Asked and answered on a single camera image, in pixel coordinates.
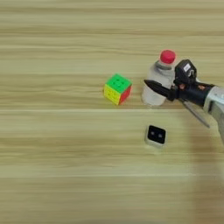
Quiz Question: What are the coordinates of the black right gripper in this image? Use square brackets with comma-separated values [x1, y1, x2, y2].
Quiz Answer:
[143, 79, 215, 108]

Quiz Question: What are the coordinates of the small black and white box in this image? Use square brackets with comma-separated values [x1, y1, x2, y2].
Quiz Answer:
[144, 124, 168, 149]

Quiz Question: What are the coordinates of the clear bottle with red cap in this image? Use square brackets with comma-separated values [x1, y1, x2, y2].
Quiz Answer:
[141, 49, 178, 108]

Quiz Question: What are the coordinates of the multicoloured puzzle cube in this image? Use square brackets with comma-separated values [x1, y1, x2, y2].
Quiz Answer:
[103, 73, 133, 106]

